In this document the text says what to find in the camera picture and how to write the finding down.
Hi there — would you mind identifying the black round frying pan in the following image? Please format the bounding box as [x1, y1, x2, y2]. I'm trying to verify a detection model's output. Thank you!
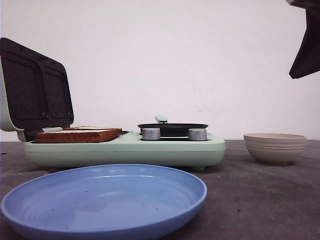
[137, 114, 208, 137]

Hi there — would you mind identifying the silver control knob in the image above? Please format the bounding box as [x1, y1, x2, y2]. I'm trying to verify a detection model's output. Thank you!
[141, 127, 161, 141]
[188, 128, 208, 141]

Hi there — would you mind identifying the mint green breakfast maker base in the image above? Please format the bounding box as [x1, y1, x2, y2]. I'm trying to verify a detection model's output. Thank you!
[24, 131, 226, 168]

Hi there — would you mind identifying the left silver control knob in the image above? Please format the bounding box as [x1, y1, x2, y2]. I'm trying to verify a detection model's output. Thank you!
[141, 127, 161, 141]

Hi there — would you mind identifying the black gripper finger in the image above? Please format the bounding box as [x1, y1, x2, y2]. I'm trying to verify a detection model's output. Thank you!
[288, 0, 320, 79]

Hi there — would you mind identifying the blue round plate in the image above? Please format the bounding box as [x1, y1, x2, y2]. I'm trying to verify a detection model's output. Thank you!
[1, 164, 207, 240]

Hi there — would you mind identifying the toast slice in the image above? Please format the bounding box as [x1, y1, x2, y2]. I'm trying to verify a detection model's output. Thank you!
[66, 126, 122, 131]
[35, 128, 122, 144]

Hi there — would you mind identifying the beige ribbed bowl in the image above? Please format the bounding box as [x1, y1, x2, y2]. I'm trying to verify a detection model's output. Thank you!
[243, 133, 307, 165]

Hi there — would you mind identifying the grey table cloth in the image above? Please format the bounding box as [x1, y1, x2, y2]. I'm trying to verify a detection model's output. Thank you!
[0, 140, 320, 240]

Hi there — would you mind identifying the right silver control knob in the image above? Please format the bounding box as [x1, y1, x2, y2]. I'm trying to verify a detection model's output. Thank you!
[188, 128, 208, 141]

